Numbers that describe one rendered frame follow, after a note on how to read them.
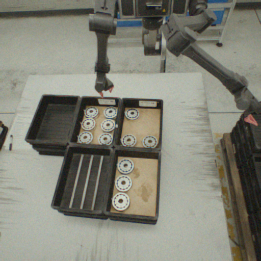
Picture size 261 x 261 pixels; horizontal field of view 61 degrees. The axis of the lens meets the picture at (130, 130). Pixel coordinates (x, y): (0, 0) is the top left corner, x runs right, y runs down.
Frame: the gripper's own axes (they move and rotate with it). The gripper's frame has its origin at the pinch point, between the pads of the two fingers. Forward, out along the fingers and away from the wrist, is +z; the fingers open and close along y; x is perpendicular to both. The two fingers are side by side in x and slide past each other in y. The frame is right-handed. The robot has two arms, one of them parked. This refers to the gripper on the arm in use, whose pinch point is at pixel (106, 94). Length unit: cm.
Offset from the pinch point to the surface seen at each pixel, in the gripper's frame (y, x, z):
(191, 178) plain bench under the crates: 14, -69, 37
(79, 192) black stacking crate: -49, -33, 24
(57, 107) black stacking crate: -27.0, 33.3, 22.8
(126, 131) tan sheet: -0.5, -18.9, 23.4
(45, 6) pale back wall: 67, 291, 86
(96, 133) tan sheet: -17.9, -6.0, 23.2
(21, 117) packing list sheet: -54, 56, 35
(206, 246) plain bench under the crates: -10, -103, 37
